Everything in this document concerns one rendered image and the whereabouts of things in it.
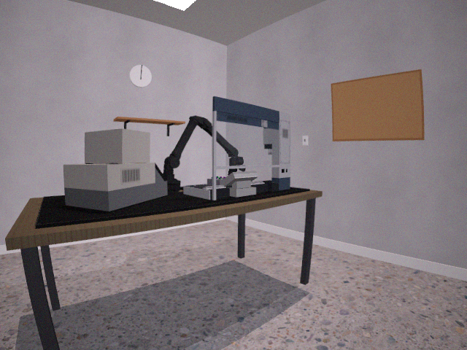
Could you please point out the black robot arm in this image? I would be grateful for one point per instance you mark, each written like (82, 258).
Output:
(173, 160)

